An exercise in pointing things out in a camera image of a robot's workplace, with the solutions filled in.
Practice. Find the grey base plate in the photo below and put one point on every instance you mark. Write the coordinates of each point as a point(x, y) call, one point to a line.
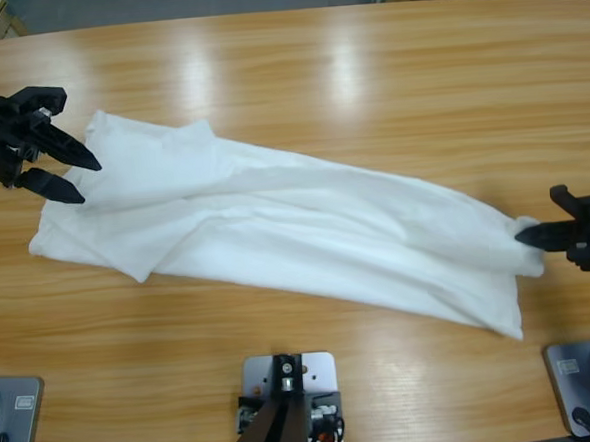
point(585, 378)
point(16, 418)

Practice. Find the white mount block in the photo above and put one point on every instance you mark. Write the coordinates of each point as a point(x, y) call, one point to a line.
point(320, 375)

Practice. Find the white t-shirt with small print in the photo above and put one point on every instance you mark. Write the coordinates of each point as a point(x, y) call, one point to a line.
point(275, 222)

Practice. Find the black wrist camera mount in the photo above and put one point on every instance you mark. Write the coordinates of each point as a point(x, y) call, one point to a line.
point(42, 96)

